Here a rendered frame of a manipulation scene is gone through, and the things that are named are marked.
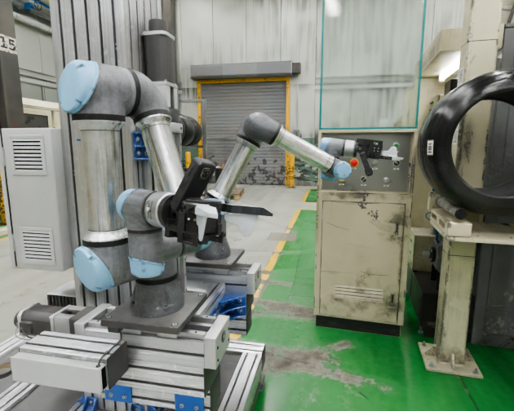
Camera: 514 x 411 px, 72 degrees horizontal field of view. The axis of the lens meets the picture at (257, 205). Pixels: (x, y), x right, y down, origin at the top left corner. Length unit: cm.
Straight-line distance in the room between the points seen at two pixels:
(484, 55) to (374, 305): 146
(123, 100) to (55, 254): 64
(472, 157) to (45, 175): 183
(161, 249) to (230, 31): 1083
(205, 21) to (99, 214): 1105
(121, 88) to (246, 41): 1044
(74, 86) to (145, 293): 54
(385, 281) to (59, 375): 180
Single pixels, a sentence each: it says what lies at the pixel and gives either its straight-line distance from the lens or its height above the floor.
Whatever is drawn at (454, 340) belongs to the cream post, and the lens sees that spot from 227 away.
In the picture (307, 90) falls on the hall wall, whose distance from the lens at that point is 1067.
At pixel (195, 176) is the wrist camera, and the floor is 112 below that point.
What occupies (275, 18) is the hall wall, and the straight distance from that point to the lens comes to 1131.
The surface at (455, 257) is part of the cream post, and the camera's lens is 210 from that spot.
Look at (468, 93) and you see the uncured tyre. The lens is 164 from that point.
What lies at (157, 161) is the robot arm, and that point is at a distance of 92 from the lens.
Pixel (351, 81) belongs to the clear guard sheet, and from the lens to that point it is 225.
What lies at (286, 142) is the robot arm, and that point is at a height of 119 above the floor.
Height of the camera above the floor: 118
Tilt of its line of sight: 10 degrees down
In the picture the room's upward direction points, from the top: straight up
